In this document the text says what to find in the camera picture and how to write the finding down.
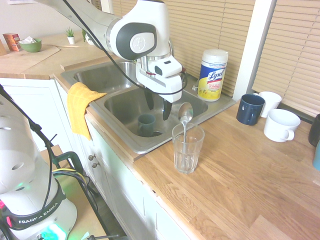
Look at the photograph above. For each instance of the wide white mug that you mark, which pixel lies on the wide white mug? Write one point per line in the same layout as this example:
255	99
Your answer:
280	125

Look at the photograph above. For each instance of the leafy plant in white pot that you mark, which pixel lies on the leafy plant in white pot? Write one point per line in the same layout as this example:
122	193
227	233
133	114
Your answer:
88	38

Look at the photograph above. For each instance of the grey-green mug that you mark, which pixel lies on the grey-green mug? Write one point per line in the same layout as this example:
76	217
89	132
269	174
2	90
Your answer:
146	123

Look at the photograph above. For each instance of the navy blue mug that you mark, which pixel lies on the navy blue mug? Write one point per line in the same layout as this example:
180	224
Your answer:
250	111

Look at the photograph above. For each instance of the green clamp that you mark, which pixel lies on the green clamp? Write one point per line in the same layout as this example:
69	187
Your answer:
72	160

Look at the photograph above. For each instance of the stainless steel double sink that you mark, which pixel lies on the stainless steel double sink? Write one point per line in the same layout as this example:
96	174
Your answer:
120	110

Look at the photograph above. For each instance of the beige window blind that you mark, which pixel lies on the beige window blind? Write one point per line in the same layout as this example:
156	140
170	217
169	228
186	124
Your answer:
207	27
292	55

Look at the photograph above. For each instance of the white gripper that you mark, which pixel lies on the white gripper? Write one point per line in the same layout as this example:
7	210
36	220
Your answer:
170	87

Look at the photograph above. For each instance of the clear drinking glass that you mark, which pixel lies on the clear drinking glass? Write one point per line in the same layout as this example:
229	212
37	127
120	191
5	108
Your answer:
188	152

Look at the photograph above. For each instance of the bronze cabinet knob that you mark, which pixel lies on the bronze cabinet knob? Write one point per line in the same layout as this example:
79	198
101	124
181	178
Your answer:
92	157
95	165

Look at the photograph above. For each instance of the orange cardboard box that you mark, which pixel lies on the orange cardboard box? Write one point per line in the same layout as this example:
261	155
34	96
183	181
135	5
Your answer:
11	42

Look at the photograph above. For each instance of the small plant in white pot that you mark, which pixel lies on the small plant in white pot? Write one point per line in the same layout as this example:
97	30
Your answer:
71	37

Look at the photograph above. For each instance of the black camera stand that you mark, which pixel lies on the black camera stand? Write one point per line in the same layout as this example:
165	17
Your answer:
75	185

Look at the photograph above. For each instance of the wooden cutting board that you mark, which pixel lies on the wooden cutting board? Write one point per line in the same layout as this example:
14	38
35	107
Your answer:
27	58

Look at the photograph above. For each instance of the teal mug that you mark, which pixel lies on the teal mug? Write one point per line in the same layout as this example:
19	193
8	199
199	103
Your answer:
317	157

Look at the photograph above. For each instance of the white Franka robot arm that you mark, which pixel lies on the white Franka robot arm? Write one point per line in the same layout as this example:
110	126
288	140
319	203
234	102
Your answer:
140	30

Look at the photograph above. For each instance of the Lysol wipes canister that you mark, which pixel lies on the Lysol wipes canister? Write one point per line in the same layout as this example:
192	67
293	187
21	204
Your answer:
212	77

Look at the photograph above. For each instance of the crumpled white paper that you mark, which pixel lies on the crumpled white paper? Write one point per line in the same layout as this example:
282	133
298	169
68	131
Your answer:
28	40

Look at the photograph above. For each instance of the black mug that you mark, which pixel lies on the black mug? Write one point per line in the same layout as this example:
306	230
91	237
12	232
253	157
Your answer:
315	131

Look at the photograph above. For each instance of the white base cabinet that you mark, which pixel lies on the white base cabinet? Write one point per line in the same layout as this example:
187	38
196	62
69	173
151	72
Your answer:
117	190

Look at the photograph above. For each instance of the green bowl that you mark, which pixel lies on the green bowl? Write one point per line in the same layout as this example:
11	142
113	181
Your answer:
31	47

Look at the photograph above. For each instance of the tall white mug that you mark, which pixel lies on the tall white mug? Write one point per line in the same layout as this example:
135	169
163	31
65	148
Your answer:
271	102

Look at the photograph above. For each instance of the silver metal spoon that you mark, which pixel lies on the silver metal spoon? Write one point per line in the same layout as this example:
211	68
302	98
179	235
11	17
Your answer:
185	111

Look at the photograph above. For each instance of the yellow dish cloth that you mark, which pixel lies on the yellow dish cloth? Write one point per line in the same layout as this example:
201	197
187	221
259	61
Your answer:
80	105

